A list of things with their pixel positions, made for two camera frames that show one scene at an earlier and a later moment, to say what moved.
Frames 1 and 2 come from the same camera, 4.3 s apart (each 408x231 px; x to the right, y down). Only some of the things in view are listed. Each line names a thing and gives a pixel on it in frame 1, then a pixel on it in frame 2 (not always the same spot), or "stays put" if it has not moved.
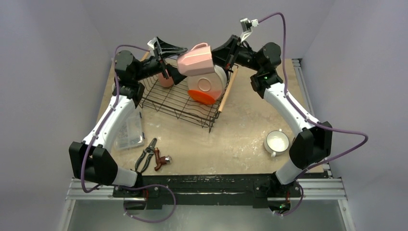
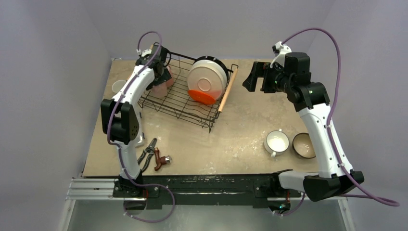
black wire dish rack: [175, 101] stays put
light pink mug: [197, 61] -> [159, 91]
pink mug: [164, 82] stays put
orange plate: [201, 96] stays put
